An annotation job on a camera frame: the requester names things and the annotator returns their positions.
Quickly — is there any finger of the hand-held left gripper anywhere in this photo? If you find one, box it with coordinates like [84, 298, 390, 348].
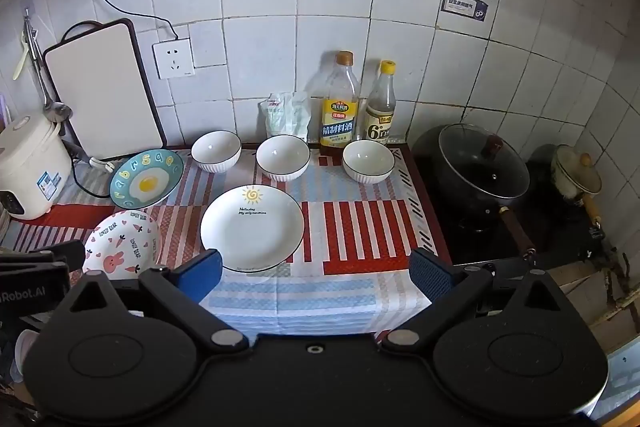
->
[0, 240, 86, 275]

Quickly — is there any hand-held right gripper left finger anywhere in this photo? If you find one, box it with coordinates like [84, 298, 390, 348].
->
[65, 249, 250, 354]

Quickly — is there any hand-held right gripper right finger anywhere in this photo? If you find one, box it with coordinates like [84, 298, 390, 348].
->
[381, 248, 571, 354]

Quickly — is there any teal egg print plate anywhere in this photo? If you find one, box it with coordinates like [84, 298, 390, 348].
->
[109, 149, 185, 210]

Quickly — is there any white ribbed bowl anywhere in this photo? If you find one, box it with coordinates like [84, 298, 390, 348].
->
[191, 130, 242, 174]
[256, 135, 311, 182]
[342, 140, 396, 185]

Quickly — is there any white sun print plate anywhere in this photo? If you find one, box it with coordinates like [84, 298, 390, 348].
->
[200, 184, 306, 273]

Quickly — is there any pink rabbit print plate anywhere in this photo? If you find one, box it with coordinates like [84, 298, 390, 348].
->
[82, 209, 162, 279]

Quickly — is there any white rice cooker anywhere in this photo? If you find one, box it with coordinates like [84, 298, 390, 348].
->
[0, 114, 73, 222]

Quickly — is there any glass wok lid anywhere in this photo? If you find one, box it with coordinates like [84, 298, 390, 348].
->
[439, 124, 531, 208]

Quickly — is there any black gas stove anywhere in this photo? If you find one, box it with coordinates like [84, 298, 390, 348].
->
[414, 147, 623, 269]

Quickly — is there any metal ladle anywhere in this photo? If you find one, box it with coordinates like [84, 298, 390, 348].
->
[24, 19, 72, 122]

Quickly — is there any white cutting board dark rim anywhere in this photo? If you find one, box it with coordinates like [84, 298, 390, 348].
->
[42, 19, 166, 162]

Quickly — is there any clear vinegar bottle yellow cap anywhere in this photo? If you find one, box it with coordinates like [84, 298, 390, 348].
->
[363, 60, 397, 145]

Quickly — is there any cream enamel milk pot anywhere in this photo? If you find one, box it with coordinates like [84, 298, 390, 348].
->
[550, 144, 607, 233]

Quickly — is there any white plastic seasoning bag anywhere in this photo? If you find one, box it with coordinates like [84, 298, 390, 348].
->
[259, 92, 308, 140]

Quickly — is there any yellow label cooking wine bottle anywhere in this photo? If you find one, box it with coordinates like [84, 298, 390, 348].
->
[317, 51, 361, 158]

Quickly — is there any white rice paddle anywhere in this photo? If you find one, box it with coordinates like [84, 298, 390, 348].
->
[12, 31, 32, 81]

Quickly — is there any rice cooker cord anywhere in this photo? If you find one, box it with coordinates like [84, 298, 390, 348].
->
[69, 141, 117, 198]

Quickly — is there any black wok wooden handle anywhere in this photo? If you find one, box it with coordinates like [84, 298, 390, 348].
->
[410, 123, 538, 259]

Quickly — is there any white wall socket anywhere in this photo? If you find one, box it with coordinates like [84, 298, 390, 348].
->
[152, 38, 195, 80]

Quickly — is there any blue white wall sticker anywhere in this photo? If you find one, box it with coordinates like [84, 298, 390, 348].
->
[441, 0, 488, 22]

